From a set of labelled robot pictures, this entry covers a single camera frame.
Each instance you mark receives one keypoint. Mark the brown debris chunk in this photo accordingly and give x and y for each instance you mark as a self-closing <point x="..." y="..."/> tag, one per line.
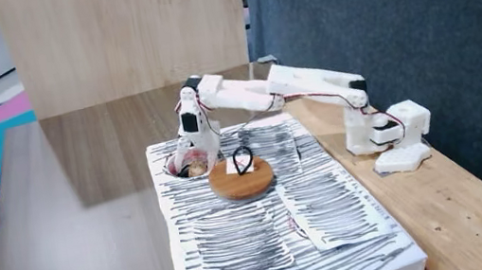
<point x="198" y="168"/>

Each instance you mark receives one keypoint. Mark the pink-rimmed hole cup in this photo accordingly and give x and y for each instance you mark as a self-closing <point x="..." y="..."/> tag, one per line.
<point x="171" y="167"/>

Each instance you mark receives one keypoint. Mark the small white paper tag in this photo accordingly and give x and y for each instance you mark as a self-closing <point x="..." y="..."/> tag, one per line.
<point x="229" y="167"/>

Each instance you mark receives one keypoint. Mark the round wooden lid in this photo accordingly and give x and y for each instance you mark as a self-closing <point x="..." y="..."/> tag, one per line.
<point x="241" y="185"/>

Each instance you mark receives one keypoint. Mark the scribbled paper sheet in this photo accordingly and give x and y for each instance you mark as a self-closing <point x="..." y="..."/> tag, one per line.
<point x="333" y="207"/>
<point x="271" y="145"/>
<point x="238" y="245"/>

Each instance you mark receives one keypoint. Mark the grey partition foot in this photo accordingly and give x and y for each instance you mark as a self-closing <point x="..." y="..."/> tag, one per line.
<point x="266" y="59"/>

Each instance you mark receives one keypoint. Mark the light wooden panel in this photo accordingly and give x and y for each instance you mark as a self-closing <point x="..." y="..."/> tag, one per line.
<point x="121" y="38"/>

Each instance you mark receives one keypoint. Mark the light wooden bench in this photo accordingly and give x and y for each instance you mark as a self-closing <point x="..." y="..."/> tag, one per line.
<point x="450" y="218"/>

